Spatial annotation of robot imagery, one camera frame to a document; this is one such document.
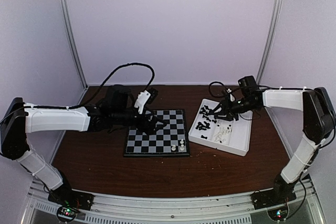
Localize right black cable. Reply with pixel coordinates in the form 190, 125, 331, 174
208, 81, 229, 99

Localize white chess pieces pile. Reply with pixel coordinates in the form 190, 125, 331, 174
212, 123, 233, 145

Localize controller board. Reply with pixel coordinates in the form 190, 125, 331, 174
56, 206, 77, 222
267, 206, 289, 221

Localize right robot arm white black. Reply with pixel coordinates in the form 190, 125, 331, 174
210, 84, 335, 204

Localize left black cable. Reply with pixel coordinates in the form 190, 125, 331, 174
23, 62, 155, 111

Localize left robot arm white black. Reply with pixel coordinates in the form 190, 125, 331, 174
1, 98, 167, 205

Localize right controller board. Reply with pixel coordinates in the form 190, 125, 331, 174
267, 206, 289, 221

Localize white plastic tray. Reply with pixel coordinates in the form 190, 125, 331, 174
188, 99, 253, 156

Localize black chess pieces upper cluster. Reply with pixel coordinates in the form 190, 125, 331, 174
199, 105, 216, 122

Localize aluminium front rail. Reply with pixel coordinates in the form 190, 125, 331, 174
20, 179, 323, 224

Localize black chess pieces cluster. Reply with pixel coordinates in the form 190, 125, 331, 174
195, 121, 211, 131
199, 105, 216, 122

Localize left controller board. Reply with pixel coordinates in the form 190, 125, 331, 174
56, 206, 77, 222

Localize right aluminium frame post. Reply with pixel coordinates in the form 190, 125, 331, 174
256, 0, 283, 84

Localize aluminium frame post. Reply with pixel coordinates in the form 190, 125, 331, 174
256, 0, 283, 84
60, 0, 88, 89

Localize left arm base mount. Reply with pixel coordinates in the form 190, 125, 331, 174
48, 171, 94, 210

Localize left aluminium frame post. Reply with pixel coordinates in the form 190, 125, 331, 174
60, 0, 88, 89

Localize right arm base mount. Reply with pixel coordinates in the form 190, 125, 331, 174
251, 174, 298, 210

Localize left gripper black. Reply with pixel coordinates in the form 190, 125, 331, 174
111, 106, 167, 135

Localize black white chessboard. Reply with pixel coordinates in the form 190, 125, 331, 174
123, 109, 190, 157

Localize black chess pieces lower cluster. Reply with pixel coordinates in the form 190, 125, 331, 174
195, 121, 211, 131

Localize black cable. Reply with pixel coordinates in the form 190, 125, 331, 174
208, 81, 229, 99
23, 62, 155, 111

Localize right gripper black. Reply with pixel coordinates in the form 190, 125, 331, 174
211, 96, 257, 121

